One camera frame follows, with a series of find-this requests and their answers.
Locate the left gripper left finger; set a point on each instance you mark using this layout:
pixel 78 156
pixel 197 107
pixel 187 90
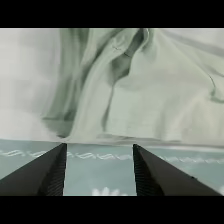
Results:
pixel 40 176

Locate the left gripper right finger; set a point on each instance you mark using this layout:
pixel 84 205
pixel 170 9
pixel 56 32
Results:
pixel 156 176

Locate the pale green shirt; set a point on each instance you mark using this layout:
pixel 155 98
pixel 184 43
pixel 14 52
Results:
pixel 150 93

